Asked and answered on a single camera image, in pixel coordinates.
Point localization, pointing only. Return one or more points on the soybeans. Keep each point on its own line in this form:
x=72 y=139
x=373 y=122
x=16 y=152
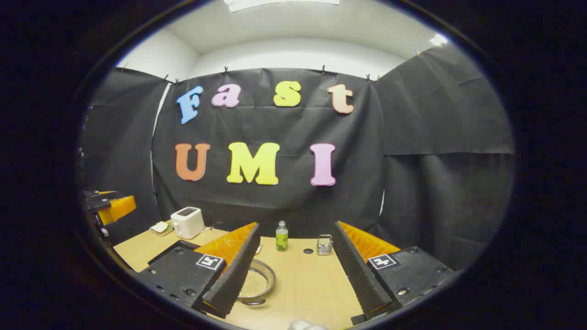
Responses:
x=254 y=284

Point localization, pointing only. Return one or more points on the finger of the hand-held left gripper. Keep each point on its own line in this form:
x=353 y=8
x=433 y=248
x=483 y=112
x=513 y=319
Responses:
x=120 y=208

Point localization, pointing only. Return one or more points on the black backdrop cloth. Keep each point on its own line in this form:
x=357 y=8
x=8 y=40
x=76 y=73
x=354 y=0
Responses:
x=412 y=160

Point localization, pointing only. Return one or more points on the sandwich with lettuce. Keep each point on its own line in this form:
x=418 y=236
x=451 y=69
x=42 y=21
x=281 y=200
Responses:
x=160 y=227

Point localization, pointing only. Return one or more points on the white toaster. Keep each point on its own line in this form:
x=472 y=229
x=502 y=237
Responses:
x=187 y=223

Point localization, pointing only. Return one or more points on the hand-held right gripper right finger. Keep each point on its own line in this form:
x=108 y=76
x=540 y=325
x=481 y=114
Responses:
x=362 y=275

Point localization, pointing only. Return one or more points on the white rectangular plate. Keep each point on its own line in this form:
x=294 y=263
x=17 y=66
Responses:
x=160 y=232

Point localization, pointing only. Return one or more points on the ceiling light panel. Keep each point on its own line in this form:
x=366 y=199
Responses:
x=438 y=40
x=279 y=3

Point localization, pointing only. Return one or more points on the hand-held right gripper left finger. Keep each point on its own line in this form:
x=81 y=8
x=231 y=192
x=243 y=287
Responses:
x=234 y=279

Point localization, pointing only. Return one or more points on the stainless steel pot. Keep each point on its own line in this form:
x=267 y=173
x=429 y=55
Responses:
x=270 y=275

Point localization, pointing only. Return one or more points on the green drink bottle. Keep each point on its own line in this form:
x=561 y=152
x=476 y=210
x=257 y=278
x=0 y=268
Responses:
x=282 y=238

